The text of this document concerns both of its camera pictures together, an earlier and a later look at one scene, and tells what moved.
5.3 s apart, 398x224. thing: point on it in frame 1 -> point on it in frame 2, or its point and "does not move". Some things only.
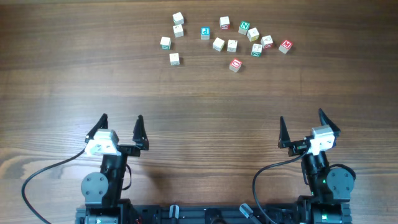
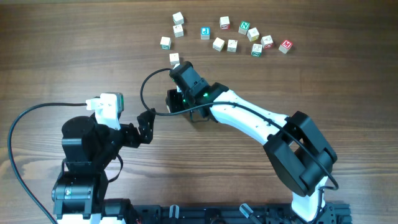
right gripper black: [300, 146] -> [174, 101]
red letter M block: [285, 46] does not move
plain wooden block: [174, 58] does not move
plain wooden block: [217, 44] does not move
